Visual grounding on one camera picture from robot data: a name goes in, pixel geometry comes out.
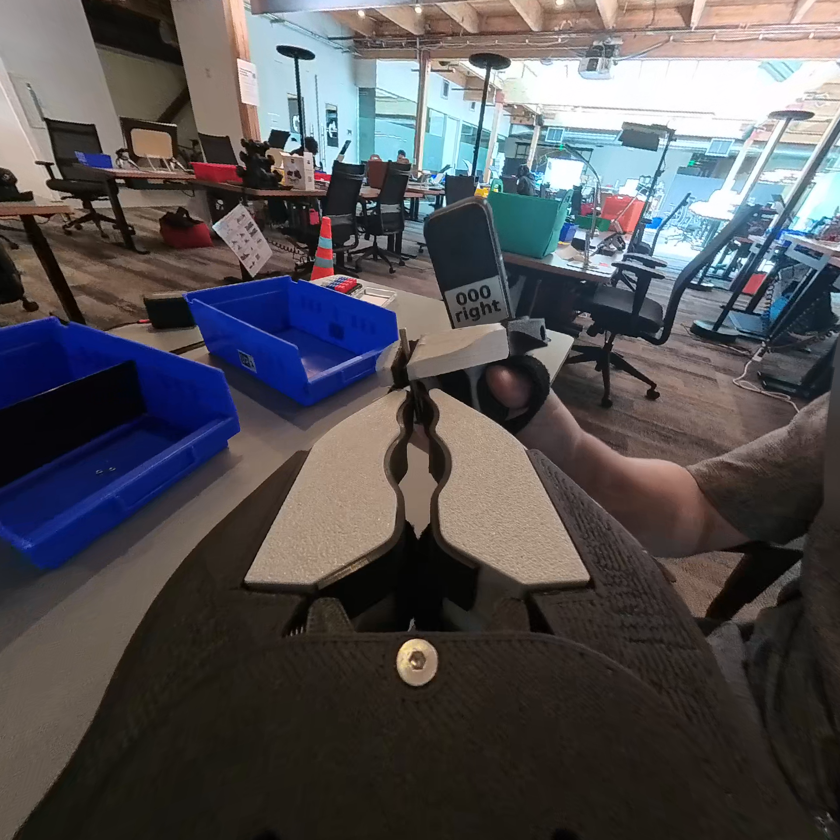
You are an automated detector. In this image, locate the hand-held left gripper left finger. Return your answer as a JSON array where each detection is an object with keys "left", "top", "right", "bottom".
[{"left": 243, "top": 392, "right": 421, "bottom": 592}]

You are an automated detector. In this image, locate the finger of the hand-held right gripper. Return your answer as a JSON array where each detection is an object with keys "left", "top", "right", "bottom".
[
  {"left": 375, "top": 338, "right": 411, "bottom": 391},
  {"left": 403, "top": 327, "right": 513, "bottom": 383}
]

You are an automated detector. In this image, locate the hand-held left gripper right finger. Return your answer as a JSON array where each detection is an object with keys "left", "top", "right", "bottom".
[{"left": 420, "top": 388, "right": 592, "bottom": 609}]

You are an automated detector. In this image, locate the blue plastic bin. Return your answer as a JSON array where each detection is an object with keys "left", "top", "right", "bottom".
[{"left": 185, "top": 276, "right": 400, "bottom": 406}]

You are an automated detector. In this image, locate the blue bin with black divider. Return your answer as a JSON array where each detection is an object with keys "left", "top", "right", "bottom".
[{"left": 0, "top": 317, "right": 240, "bottom": 571}]

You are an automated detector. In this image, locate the person's right forearm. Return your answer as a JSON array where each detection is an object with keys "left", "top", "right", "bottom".
[{"left": 564, "top": 427, "right": 752, "bottom": 559}]

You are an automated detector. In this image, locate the person's right hand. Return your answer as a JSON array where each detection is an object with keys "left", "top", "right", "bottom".
[{"left": 489, "top": 364, "right": 597, "bottom": 488}]

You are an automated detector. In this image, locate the green fabric tub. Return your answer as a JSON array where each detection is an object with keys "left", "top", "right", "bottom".
[{"left": 487, "top": 190, "right": 572, "bottom": 259}]

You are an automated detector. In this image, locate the orange traffic cone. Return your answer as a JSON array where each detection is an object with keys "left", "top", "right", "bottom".
[{"left": 310, "top": 217, "right": 337, "bottom": 282}]

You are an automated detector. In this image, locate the gooseneck lamp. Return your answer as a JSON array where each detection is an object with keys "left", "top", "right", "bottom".
[{"left": 563, "top": 147, "right": 609, "bottom": 263}]

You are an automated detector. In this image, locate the red crate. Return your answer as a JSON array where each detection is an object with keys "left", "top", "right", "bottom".
[{"left": 600, "top": 193, "right": 647, "bottom": 234}]

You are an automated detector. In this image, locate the black floor lamp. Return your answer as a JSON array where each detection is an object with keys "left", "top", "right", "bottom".
[
  {"left": 718, "top": 110, "right": 816, "bottom": 245},
  {"left": 469, "top": 54, "right": 511, "bottom": 179},
  {"left": 276, "top": 46, "right": 316, "bottom": 153}
]

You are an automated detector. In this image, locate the white printed paper sign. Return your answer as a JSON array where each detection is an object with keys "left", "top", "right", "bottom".
[{"left": 212, "top": 203, "right": 273, "bottom": 278}]

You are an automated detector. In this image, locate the long wooden desk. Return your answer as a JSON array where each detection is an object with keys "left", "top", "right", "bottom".
[{"left": 72, "top": 164, "right": 447, "bottom": 256}]

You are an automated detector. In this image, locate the black light panel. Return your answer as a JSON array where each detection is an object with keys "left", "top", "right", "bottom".
[{"left": 620, "top": 121, "right": 677, "bottom": 153}]

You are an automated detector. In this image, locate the black lumpy figure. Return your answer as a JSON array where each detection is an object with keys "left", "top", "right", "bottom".
[{"left": 236, "top": 138, "right": 283, "bottom": 190}]

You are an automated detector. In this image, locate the black charger box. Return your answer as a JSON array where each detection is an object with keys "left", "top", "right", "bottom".
[{"left": 143, "top": 290, "right": 196, "bottom": 330}]

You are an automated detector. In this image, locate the ceiling projector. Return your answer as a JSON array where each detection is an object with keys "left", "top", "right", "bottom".
[{"left": 577, "top": 39, "right": 622, "bottom": 81}]

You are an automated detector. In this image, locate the red object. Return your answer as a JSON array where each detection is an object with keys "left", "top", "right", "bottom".
[{"left": 159, "top": 209, "right": 214, "bottom": 249}]

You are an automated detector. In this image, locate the black bin divider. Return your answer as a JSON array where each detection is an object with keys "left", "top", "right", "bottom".
[{"left": 0, "top": 360, "right": 147, "bottom": 488}]

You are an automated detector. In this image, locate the person's grey shirt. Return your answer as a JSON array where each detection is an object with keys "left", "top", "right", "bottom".
[{"left": 686, "top": 392, "right": 840, "bottom": 840}]

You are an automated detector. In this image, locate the black panel with beige board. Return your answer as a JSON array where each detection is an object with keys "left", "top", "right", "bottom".
[{"left": 120, "top": 118, "right": 179, "bottom": 173}]

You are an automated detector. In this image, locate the white floor cable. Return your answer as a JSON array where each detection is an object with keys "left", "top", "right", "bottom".
[{"left": 731, "top": 354, "right": 803, "bottom": 412}]

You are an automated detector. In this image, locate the desk with black frame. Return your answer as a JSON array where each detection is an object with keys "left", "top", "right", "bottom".
[{"left": 689, "top": 223, "right": 840, "bottom": 401}]

